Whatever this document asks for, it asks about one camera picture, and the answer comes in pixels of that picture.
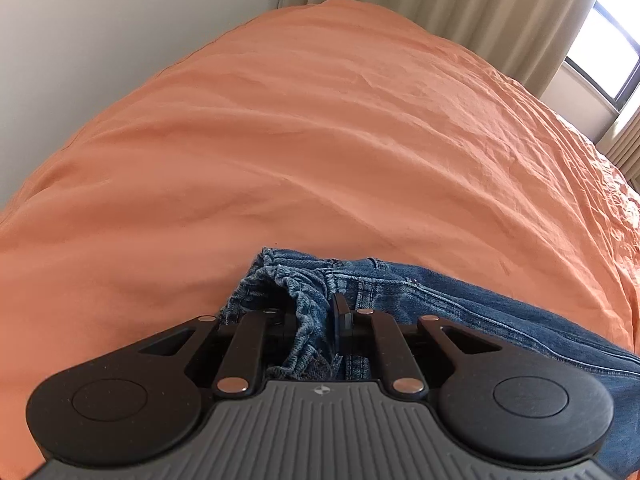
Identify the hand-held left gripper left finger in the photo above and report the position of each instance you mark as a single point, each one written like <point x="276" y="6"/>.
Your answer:
<point x="250" y="342"/>

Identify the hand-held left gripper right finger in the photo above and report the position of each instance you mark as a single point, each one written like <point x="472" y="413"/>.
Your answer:
<point x="343" y="325"/>

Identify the blue denim pants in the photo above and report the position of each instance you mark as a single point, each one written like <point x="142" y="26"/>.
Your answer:
<point x="450" y="300"/>

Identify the orange bed sheet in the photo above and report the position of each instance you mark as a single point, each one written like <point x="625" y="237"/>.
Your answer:
<point x="300" y="135"/>

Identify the window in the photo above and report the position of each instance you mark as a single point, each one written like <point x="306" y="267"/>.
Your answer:
<point x="607" y="45"/>

